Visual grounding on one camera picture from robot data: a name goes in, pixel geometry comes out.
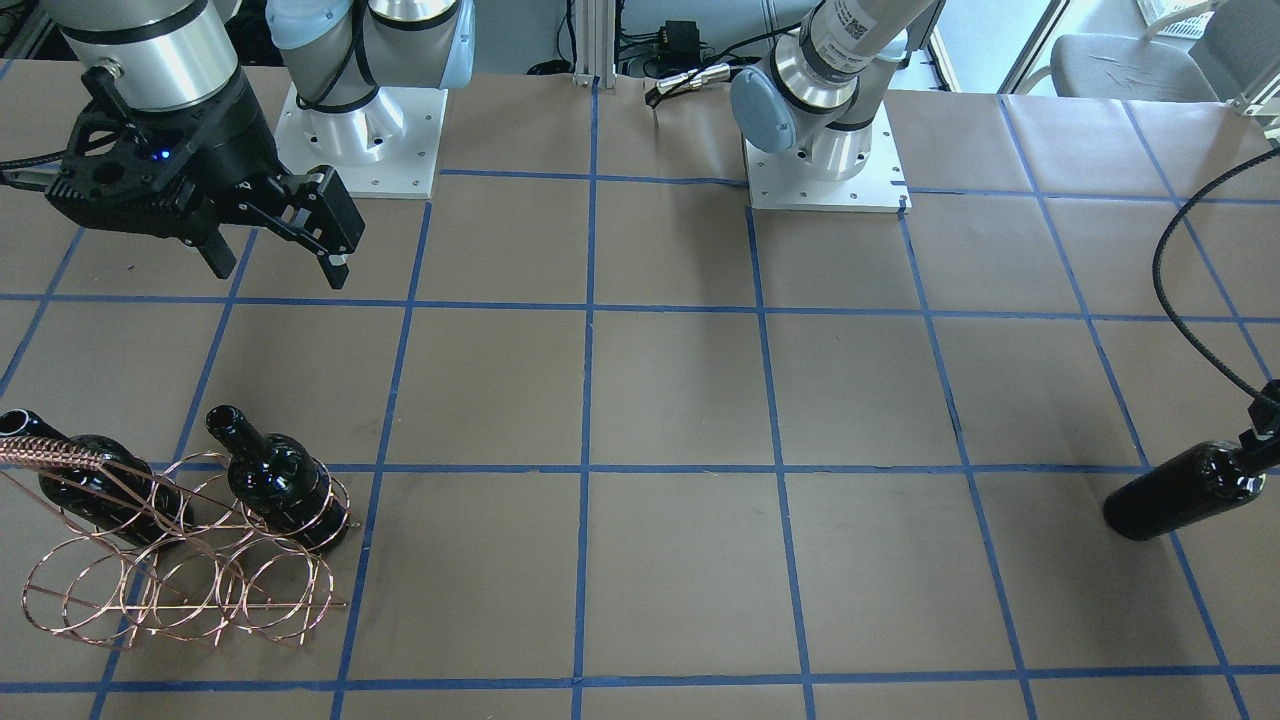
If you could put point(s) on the grey office chair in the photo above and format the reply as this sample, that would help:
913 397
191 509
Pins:
1235 61

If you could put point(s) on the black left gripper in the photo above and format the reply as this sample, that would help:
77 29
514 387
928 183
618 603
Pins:
1266 420

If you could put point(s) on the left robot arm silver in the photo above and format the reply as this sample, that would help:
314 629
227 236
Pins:
1007 318

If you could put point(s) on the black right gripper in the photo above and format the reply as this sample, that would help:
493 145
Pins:
232 132

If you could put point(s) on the dark wine bottle rear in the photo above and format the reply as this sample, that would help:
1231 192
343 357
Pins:
95 485

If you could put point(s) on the aluminium frame post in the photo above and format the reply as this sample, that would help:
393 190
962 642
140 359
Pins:
596 41

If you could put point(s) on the dark wine bottle carried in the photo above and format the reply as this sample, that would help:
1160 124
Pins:
1201 482

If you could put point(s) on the dark wine bottle front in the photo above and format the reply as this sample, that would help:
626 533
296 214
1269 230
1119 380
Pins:
278 481

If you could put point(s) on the copper wire wine basket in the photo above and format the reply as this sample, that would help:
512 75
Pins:
214 569

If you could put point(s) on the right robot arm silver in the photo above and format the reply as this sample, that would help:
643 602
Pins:
171 54

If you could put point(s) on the dark wine bottle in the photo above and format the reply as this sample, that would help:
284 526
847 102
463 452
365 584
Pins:
95 485
278 481

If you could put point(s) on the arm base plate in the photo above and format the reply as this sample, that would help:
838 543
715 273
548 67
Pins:
837 171
386 150

